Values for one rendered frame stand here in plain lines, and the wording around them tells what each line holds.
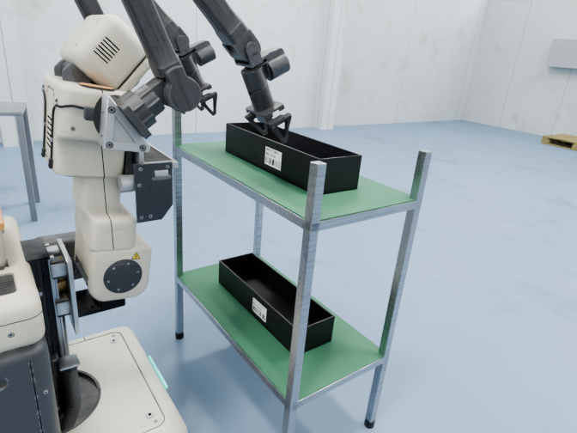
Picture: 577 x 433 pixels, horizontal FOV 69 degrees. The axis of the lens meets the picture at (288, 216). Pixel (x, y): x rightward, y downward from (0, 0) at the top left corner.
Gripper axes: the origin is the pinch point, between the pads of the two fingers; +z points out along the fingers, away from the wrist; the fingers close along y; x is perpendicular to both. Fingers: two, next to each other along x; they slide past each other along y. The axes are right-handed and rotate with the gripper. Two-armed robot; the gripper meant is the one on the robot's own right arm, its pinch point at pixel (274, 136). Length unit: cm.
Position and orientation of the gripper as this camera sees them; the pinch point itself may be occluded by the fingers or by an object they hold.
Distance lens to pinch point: 120.5
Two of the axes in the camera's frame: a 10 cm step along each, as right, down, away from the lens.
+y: -5.9, -3.5, 7.3
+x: -7.6, 5.5, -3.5
